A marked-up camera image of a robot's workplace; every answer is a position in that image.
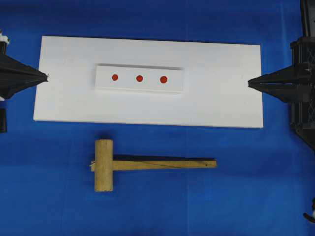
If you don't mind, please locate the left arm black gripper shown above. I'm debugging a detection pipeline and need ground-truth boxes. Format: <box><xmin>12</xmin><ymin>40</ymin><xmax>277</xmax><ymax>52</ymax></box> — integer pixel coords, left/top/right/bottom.
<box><xmin>0</xmin><ymin>30</ymin><xmax>48</xmax><ymax>99</ymax></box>

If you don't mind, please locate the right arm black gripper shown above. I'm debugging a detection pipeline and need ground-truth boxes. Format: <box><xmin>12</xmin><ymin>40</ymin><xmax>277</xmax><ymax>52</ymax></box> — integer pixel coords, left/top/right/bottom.
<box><xmin>248</xmin><ymin>36</ymin><xmax>315</xmax><ymax>130</ymax></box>

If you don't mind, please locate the wooden mallet hammer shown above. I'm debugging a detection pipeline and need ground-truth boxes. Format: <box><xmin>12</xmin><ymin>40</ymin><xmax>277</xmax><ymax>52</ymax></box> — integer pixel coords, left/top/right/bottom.
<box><xmin>90</xmin><ymin>139</ymin><xmax>217</xmax><ymax>192</ymax></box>

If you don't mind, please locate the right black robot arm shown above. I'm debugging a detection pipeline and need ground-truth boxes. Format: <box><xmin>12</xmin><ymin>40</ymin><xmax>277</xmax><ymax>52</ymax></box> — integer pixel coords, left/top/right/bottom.
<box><xmin>248</xmin><ymin>0</ymin><xmax>315</xmax><ymax>132</ymax></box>

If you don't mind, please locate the left red dot mark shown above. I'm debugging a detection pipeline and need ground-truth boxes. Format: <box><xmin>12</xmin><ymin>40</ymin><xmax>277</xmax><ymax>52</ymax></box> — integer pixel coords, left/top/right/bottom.
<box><xmin>112</xmin><ymin>74</ymin><xmax>119</xmax><ymax>81</ymax></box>

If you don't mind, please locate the red dot mark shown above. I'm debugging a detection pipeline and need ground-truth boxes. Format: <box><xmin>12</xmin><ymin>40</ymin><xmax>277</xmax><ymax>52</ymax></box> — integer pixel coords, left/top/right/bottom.
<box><xmin>160</xmin><ymin>76</ymin><xmax>168</xmax><ymax>84</ymax></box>
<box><xmin>112</xmin><ymin>74</ymin><xmax>119</xmax><ymax>81</ymax></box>
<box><xmin>136</xmin><ymin>75</ymin><xmax>143</xmax><ymax>82</ymax></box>

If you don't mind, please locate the right red dot mark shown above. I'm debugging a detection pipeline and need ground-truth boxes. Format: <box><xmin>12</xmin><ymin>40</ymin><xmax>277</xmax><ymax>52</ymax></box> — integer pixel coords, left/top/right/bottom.
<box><xmin>160</xmin><ymin>76</ymin><xmax>168</xmax><ymax>84</ymax></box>

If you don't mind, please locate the middle red dot mark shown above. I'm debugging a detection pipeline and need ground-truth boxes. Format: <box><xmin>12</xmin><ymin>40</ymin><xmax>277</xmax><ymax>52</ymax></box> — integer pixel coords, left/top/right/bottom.
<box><xmin>136</xmin><ymin>75</ymin><xmax>143</xmax><ymax>82</ymax></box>

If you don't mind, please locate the black cylinder at left edge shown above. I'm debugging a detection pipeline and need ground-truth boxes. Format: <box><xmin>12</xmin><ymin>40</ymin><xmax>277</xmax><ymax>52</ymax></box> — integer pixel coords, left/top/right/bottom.
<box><xmin>0</xmin><ymin>108</ymin><xmax>7</xmax><ymax>133</ymax></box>

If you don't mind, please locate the large white foam board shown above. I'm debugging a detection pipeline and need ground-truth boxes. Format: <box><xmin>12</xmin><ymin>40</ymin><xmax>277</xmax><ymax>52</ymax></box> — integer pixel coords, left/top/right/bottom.
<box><xmin>33</xmin><ymin>36</ymin><xmax>263</xmax><ymax>128</ymax></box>

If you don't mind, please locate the small white raised block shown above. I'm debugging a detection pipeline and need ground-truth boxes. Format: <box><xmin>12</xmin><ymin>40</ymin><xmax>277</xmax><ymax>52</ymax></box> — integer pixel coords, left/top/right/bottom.
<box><xmin>95</xmin><ymin>65</ymin><xmax>184</xmax><ymax>93</ymax></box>

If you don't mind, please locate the black clip bottom right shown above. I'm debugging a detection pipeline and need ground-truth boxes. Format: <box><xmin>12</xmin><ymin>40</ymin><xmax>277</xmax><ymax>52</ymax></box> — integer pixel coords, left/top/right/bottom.
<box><xmin>303</xmin><ymin>198</ymin><xmax>315</xmax><ymax>225</ymax></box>

